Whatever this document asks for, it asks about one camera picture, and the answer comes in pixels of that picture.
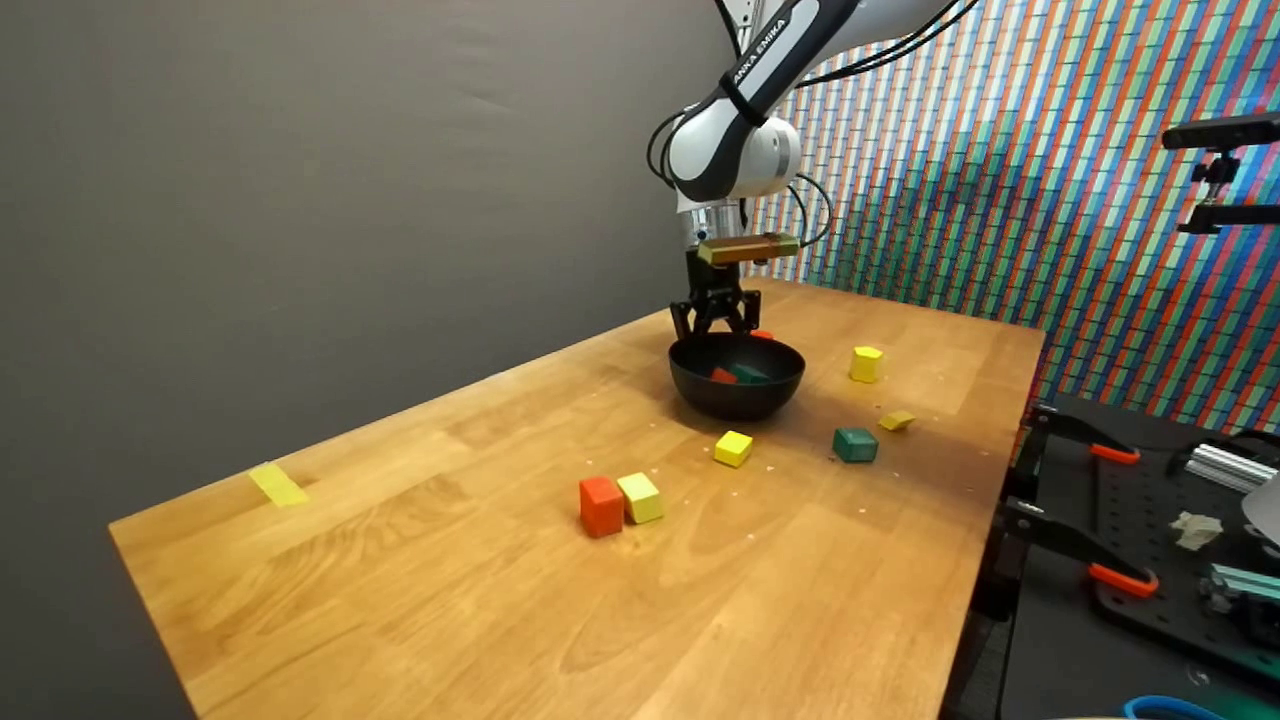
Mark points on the yellow block far left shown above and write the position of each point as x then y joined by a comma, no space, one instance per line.
277,486

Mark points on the small red toy block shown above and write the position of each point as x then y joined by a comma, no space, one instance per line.
722,379

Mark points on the yellow hexagonal toy block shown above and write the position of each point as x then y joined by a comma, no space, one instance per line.
865,367

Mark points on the small flat yellow block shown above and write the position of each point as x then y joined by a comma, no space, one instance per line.
899,420

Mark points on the white ribbed block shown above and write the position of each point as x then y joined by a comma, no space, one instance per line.
1226,467

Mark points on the tan wrist camera box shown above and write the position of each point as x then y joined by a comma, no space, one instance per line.
747,251

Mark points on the large red toy cube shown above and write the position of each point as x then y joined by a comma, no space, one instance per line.
601,509

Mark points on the bright yellow toy cube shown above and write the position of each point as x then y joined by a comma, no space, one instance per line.
643,499

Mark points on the black pegboard workbench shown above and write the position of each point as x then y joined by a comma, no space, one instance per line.
1145,506

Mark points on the black bowl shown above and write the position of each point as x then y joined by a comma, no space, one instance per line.
737,407

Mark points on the pale rock-like lump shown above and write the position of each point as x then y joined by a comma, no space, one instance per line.
1199,530

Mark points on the olive yellow toy cube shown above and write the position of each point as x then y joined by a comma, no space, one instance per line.
732,450

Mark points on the grey round plate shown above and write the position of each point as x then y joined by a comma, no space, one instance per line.
1267,515

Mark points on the black camera mount rig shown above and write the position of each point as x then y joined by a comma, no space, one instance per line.
1223,135

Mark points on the multicolour patterned backdrop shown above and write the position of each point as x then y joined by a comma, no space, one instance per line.
1064,203

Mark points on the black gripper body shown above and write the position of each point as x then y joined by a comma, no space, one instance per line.
716,282

